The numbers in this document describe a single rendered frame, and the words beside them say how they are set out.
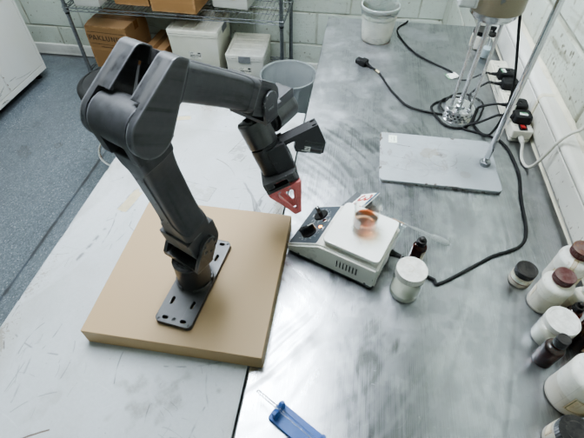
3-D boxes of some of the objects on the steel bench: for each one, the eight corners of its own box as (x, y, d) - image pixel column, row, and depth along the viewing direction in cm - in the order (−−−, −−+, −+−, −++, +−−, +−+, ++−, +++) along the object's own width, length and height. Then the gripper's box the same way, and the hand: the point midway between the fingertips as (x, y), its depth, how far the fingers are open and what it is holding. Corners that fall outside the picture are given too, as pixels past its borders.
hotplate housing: (286, 252, 88) (286, 228, 82) (314, 213, 96) (315, 189, 90) (382, 296, 81) (389, 274, 75) (404, 250, 89) (413, 227, 83)
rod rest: (267, 419, 66) (266, 412, 64) (281, 401, 68) (280, 394, 65) (317, 462, 62) (318, 457, 59) (329, 442, 64) (331, 437, 61)
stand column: (479, 167, 105) (666, -242, 53) (478, 160, 107) (656, -242, 55) (490, 168, 105) (689, -242, 53) (488, 161, 107) (679, -242, 54)
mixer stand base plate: (378, 182, 103) (379, 178, 102) (379, 134, 116) (380, 130, 115) (501, 195, 100) (503, 191, 99) (488, 143, 113) (489, 141, 112)
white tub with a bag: (366, 49, 150) (374, -14, 134) (351, 32, 159) (358, -29, 143) (401, 44, 152) (414, -18, 136) (384, 28, 161) (394, -33, 145)
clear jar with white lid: (402, 309, 79) (412, 288, 73) (381, 288, 83) (389, 264, 77) (425, 295, 81) (435, 272, 75) (404, 274, 85) (412, 250, 79)
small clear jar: (569, 341, 75) (588, 324, 70) (551, 358, 73) (569, 341, 68) (540, 317, 78) (558, 300, 73) (522, 333, 76) (539, 316, 71)
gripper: (246, 142, 80) (280, 203, 88) (248, 161, 71) (284, 228, 79) (277, 127, 79) (308, 190, 87) (282, 144, 71) (316, 214, 78)
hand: (295, 205), depth 83 cm, fingers open, 3 cm apart
